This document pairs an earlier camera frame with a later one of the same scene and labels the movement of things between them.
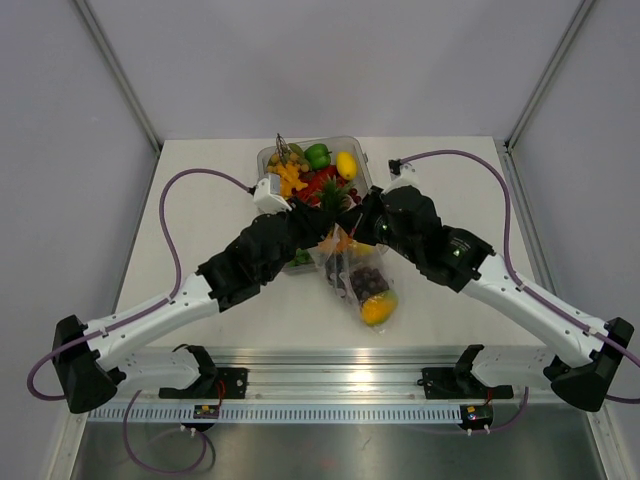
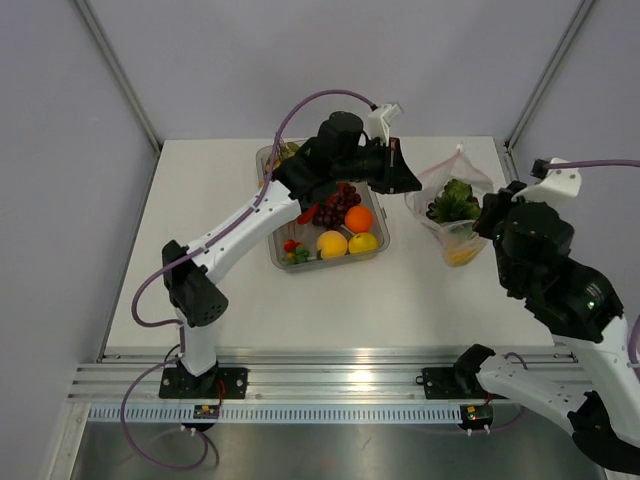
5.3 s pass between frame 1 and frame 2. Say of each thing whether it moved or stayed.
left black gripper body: moved
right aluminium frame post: stayed
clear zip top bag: moved
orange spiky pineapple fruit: moved
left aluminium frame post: stayed
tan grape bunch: stayed
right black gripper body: moved
